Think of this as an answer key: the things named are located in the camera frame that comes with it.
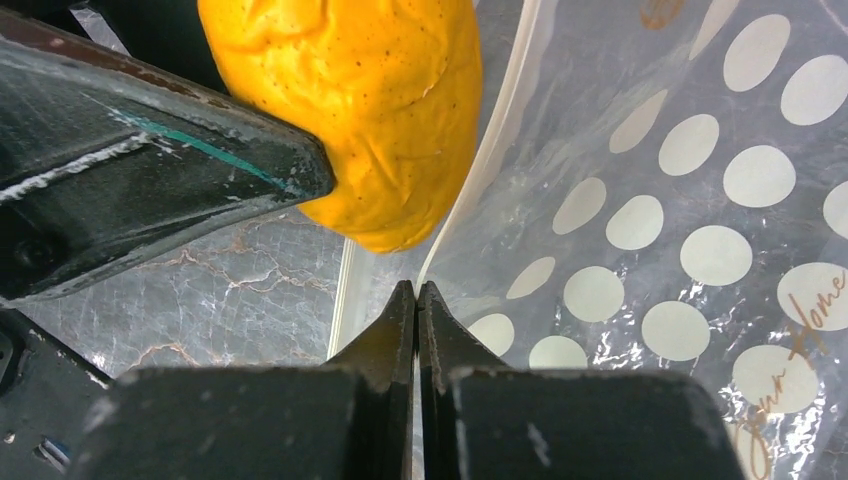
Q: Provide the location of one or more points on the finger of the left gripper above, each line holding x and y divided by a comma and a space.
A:
109, 159

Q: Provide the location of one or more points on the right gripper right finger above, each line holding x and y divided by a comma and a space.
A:
485, 420

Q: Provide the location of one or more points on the yellow toy mango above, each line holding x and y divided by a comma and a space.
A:
393, 89

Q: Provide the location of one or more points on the clear polka-dot zip bag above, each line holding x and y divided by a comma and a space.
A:
658, 184

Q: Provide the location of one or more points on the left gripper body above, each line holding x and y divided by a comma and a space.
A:
46, 391

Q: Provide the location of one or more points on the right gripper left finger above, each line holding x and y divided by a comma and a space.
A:
348, 418

